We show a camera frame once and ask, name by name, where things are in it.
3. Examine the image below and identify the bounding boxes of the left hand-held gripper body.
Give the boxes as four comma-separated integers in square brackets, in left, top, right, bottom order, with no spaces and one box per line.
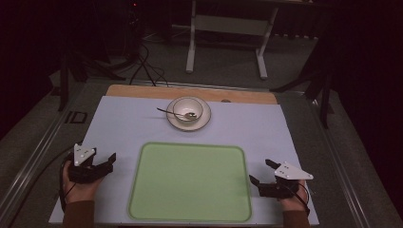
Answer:
[67,143,114,185]

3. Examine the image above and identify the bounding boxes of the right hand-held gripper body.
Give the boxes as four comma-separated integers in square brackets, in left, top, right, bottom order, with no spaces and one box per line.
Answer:
[258,161,315,200]

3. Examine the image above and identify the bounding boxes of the person's left hand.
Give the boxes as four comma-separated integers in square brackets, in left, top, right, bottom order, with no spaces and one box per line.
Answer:
[62,160,106,204]

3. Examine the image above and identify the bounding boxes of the person's right hand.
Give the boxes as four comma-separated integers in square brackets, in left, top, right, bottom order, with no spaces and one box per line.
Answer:
[279,180,310,213]

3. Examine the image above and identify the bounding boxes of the pale blue table mat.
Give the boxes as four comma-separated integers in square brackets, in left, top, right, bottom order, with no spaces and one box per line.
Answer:
[48,95,320,227]

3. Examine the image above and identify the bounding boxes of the green tray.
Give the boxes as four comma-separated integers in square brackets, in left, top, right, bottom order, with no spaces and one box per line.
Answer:
[127,142,253,223]

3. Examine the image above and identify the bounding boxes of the wooden table board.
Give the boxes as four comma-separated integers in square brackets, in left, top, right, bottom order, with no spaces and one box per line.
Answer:
[105,84,278,105]

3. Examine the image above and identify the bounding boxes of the metal spoon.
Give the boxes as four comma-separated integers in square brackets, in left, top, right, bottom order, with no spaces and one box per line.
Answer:
[156,106,199,121]

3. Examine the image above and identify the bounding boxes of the white bowl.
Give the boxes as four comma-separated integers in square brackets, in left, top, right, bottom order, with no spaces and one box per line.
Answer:
[172,96,204,124]
[165,96,212,133]

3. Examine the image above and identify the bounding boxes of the black metal stand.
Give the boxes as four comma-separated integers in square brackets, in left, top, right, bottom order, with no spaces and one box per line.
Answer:
[269,12,336,129]
[56,37,127,112]

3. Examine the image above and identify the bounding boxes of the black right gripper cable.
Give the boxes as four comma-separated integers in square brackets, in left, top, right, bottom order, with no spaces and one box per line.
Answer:
[278,180,312,217]

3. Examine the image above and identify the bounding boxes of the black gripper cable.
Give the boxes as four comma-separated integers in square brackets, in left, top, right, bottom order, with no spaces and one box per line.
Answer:
[6,141,84,228]
[278,180,312,217]

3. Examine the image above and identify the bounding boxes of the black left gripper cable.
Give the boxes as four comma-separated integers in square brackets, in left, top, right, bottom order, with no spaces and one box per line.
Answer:
[6,141,84,228]

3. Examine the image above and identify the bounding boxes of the black rectangular floor bracket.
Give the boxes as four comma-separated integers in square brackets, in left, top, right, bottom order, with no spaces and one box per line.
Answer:
[64,110,88,124]

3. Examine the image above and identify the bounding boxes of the metal floor rail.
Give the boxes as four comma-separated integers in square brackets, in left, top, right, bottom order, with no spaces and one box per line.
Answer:
[0,80,88,219]
[278,89,370,228]

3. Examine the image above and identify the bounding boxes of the black floor cables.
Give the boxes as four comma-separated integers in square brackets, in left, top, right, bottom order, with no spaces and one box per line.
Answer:
[127,42,169,87]

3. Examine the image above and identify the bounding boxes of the white desk frame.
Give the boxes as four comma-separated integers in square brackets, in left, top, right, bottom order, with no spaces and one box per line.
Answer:
[185,0,280,81]

